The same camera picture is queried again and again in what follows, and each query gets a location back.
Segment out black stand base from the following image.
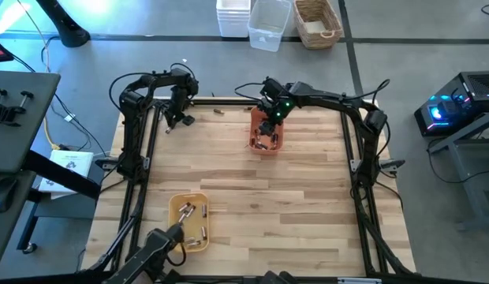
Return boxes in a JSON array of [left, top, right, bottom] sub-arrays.
[[35, 0, 91, 49]]

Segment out yellow floor cable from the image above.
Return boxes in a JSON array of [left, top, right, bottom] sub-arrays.
[[15, 0, 62, 151]]

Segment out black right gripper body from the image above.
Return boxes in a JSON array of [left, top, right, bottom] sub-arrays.
[[258, 77, 297, 124]]

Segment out woven wicker basket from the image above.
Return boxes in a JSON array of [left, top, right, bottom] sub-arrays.
[[293, 0, 345, 50]]

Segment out silver frame bracket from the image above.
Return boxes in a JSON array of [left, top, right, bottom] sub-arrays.
[[337, 277, 383, 284]]

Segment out white stacked plastic bins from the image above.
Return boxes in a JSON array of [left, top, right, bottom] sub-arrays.
[[215, 0, 252, 39]]

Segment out black clamp device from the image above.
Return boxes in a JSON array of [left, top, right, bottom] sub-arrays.
[[0, 88, 35, 128]]

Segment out orange plastic bin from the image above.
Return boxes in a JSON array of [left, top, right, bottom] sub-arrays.
[[247, 106, 286, 155]]

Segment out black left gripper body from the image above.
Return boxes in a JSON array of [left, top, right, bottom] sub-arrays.
[[166, 87, 193, 121]]

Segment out white booklet box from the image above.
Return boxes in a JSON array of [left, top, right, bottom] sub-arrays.
[[38, 149, 95, 195]]

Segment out black computer mouse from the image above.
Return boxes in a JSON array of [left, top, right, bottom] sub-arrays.
[[0, 175, 19, 215]]

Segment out black RGB computer tower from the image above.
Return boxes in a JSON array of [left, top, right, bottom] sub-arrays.
[[413, 70, 489, 137]]

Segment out dark grey desk top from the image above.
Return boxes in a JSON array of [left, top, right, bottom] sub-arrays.
[[0, 70, 62, 174]]

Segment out grey metal side table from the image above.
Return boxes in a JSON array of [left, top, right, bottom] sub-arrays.
[[425, 108, 489, 232]]

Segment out clear plastic bin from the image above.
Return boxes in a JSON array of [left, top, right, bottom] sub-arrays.
[[247, 0, 293, 53]]

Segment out black device red screen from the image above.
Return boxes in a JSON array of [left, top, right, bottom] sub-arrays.
[[0, 35, 15, 64]]

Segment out yellow plastic bin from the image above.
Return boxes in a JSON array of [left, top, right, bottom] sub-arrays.
[[167, 192, 211, 253]]

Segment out black desk base frame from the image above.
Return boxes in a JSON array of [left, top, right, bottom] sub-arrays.
[[15, 149, 103, 253]]

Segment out black desk top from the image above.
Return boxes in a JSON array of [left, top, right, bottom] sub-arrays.
[[0, 169, 37, 271]]

